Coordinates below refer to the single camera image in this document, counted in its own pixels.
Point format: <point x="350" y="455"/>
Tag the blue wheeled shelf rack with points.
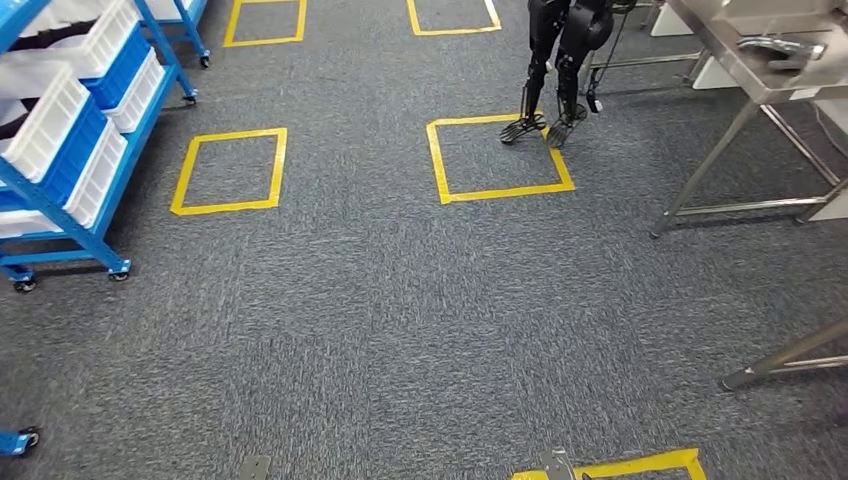
<point x="192" y="26"/>

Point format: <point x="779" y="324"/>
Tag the black plastic part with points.
<point x="53" y="36"/>

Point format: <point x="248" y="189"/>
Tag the yellow floor tape square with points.
<point x="437" y="166"/>
<point x="649" y="464"/>

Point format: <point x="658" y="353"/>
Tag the black humanoid robot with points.
<point x="576" y="33"/>

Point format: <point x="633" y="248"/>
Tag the white plastic bin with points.
<point x="139" y="93"/>
<point x="46" y="126"/>
<point x="109" y="33"/>
<point x="99" y="179"/>

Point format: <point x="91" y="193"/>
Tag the blue plastic bin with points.
<point x="76" y="159"/>
<point x="119" y="73"/>

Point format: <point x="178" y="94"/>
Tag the stainless steel side table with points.
<point x="722" y="40"/>

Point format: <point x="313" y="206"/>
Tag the small blue metal frame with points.
<point x="86" y="235"/>

